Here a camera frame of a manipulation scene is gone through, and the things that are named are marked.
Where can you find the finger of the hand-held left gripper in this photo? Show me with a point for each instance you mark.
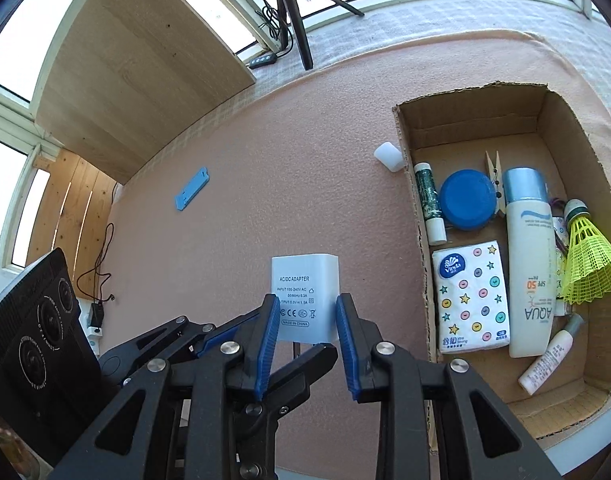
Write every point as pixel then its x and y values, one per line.
pixel 213 341
pixel 305 365

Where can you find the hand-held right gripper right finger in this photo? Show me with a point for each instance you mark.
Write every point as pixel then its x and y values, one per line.
pixel 348 345

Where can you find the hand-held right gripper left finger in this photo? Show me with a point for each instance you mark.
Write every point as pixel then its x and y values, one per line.
pixel 265 345

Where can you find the white power adapter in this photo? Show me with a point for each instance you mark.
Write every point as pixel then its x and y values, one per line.
pixel 303 285

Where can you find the patterned tissue pack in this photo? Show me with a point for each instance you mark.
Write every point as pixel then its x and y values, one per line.
pixel 470 300

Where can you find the green patterned stick tube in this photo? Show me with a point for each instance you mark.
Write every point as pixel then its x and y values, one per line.
pixel 428 195

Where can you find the round blue lid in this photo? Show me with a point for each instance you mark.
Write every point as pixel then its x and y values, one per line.
pixel 465 200

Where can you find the small white cream tube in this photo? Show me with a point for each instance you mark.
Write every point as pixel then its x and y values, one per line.
pixel 548 357

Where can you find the white sunscreen bottle blue cap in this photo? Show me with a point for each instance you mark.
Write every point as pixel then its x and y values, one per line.
pixel 530 260

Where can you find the wooden clothespin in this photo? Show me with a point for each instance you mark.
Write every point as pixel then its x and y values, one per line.
pixel 493 165

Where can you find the yellow shuttlecock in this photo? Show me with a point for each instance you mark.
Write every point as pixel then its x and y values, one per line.
pixel 590 255

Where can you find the cardboard box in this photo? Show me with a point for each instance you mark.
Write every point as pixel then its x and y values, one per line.
pixel 485 115

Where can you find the white power strip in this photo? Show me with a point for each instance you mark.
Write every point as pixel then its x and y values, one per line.
pixel 92 336

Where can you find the black charger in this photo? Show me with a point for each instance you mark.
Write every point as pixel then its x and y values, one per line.
pixel 96 315

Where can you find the pine plank panel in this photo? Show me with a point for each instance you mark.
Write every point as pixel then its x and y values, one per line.
pixel 70 210

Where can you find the blue plastic phone stand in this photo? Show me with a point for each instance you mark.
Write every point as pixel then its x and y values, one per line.
pixel 191 188

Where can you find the pink blanket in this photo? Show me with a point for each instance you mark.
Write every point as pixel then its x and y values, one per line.
pixel 285 160

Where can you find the light oak board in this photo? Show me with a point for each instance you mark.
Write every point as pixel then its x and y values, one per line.
pixel 135 70

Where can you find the black inline remote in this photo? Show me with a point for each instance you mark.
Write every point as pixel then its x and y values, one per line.
pixel 262 60

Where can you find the black tripod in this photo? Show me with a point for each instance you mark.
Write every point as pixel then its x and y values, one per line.
pixel 298 25

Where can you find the checkered cloth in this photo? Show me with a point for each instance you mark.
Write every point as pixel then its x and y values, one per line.
pixel 435 20

